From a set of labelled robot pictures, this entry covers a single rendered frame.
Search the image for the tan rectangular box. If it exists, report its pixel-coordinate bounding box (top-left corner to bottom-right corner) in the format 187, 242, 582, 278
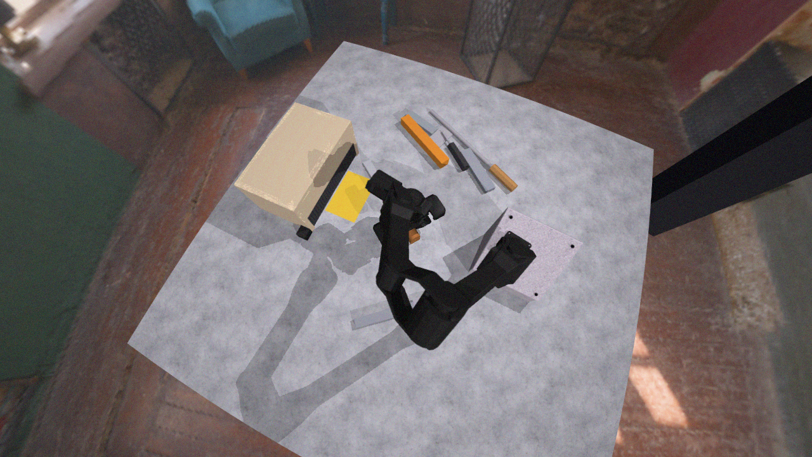
234, 102, 370, 241

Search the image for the orange-brown rounded cylinder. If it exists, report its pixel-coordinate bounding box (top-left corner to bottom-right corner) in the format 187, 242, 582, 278
363, 159, 420, 244

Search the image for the orange rectangular bar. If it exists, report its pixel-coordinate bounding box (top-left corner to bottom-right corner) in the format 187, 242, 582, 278
401, 114, 449, 169

